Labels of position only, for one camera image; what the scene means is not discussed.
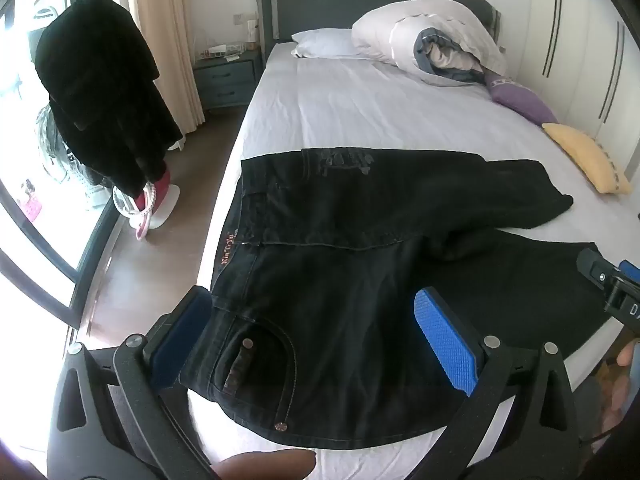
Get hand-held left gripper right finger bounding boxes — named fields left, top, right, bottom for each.
left=407, top=287, right=596, bottom=480

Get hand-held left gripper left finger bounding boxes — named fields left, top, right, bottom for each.
left=47, top=286, right=221, bottom=480

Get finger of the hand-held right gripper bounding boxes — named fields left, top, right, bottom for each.
left=576, top=247, right=623, bottom=291

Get black denim pants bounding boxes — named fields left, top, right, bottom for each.
left=180, top=147, right=613, bottom=451

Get person's right hand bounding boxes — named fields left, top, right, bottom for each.
left=600, top=340, right=640, bottom=437

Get yellow pillow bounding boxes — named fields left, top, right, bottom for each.
left=542, top=122, right=633, bottom=195

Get sliding glass door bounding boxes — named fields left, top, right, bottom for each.
left=0, top=0, right=128, bottom=331

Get purple pillow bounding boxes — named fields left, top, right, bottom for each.
left=484, top=71, right=558, bottom=126

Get white wardrobe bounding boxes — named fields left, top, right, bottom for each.
left=495, top=0, right=640, bottom=181

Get black fluffy coat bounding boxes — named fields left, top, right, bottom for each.
left=34, top=0, right=184, bottom=197

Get bed with grey headboard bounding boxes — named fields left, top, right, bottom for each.
left=192, top=0, right=640, bottom=480

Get grey nightstand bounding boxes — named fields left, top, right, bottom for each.
left=192, top=51, right=263, bottom=111

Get rolled white duvet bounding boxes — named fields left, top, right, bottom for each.
left=351, top=1, right=510, bottom=88

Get beige curtain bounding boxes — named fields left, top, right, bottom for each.
left=122, top=0, right=207, bottom=136

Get white pillow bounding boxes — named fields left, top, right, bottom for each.
left=291, top=28, right=373, bottom=59

